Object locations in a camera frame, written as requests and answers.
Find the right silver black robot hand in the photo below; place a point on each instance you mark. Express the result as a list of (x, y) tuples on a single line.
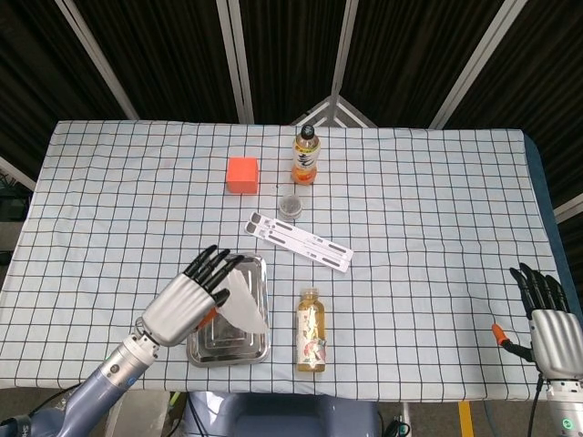
[(553, 337)]

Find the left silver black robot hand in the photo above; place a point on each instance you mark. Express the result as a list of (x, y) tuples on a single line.
[(187, 302)]

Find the white cloth piece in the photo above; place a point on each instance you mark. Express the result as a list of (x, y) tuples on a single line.
[(243, 305)]

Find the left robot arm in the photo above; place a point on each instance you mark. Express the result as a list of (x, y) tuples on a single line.
[(95, 387)]

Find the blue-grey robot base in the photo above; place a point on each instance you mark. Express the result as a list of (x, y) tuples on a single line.
[(282, 416)]

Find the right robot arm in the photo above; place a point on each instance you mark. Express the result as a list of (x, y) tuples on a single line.
[(564, 405)]

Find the silver metal tray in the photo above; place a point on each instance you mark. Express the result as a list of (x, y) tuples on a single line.
[(237, 346)]

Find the white folding stand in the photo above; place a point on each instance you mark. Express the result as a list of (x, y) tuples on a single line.
[(298, 241)]

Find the yellow tea bottle with illustrated label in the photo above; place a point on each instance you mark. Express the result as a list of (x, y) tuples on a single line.
[(311, 334)]

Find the orange cube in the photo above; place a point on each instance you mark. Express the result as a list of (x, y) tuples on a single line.
[(242, 175)]

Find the small round metal tin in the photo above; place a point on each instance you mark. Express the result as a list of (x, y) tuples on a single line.
[(290, 206)]

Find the checkered tablecloth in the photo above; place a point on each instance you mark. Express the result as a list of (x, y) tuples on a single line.
[(410, 273)]

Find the tea bottle with black cap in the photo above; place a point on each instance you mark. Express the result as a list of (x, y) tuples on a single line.
[(306, 157)]

